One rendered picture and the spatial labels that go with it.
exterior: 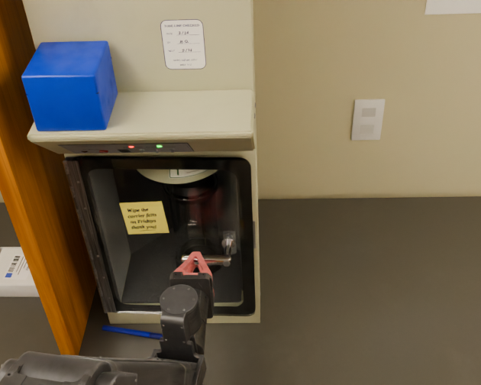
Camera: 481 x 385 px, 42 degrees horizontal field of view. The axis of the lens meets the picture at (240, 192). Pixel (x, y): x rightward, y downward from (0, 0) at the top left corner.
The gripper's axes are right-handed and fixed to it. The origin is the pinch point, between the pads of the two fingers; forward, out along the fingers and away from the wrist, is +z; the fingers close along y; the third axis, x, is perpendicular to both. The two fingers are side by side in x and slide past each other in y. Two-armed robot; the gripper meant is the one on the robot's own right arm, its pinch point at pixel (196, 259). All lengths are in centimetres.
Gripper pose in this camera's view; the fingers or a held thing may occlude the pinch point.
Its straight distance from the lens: 113.0
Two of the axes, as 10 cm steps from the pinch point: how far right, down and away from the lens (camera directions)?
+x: -10.0, 0.1, 0.5
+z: 0.3, -6.5, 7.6
